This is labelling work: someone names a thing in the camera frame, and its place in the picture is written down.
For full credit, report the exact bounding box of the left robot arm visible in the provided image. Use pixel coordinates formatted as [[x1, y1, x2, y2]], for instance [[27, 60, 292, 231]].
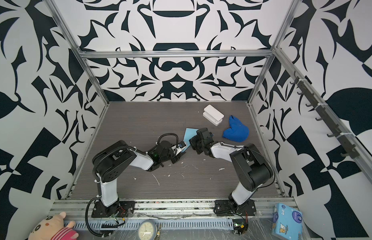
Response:
[[92, 141, 187, 207]]

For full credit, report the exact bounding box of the white slotted cable duct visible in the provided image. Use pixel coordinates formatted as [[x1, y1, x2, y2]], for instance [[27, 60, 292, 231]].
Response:
[[89, 219, 233, 231]]

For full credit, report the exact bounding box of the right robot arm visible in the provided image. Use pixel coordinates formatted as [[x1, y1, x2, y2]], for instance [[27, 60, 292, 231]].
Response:
[[189, 128, 275, 208]]

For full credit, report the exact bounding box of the round analog clock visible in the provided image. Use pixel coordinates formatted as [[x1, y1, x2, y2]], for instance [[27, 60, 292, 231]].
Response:
[[137, 220, 158, 240]]

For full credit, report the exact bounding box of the pink plush toy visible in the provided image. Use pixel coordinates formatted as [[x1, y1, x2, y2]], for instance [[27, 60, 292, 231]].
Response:
[[28, 212, 79, 240]]

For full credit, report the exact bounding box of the black wall hook rack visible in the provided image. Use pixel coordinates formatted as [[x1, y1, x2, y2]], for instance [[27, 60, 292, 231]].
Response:
[[291, 71, 360, 159]]

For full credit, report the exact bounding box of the white rectangular box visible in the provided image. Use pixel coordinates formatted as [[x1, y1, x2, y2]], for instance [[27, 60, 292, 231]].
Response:
[[203, 105, 224, 126]]

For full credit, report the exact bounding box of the blue cloth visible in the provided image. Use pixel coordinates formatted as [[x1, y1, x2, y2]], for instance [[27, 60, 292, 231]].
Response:
[[223, 115, 250, 143]]

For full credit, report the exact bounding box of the light blue paper sheet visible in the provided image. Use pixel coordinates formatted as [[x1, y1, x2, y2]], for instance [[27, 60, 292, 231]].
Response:
[[182, 128, 198, 152]]

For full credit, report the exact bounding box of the blue tissue pack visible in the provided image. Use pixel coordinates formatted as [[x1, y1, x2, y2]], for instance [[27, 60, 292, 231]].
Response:
[[272, 203, 303, 240]]

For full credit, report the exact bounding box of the small black electronics module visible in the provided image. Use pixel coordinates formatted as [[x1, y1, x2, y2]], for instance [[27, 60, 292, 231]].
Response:
[[233, 219, 249, 235]]

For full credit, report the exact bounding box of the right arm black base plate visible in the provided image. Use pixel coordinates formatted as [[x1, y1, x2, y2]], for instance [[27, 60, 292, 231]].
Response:
[[213, 200, 257, 217]]

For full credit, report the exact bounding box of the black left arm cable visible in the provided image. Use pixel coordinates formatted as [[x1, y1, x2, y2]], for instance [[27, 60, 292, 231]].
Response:
[[85, 196, 121, 238]]

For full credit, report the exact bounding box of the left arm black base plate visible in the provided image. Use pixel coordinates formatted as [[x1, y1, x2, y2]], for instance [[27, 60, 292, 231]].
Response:
[[91, 201, 136, 218]]

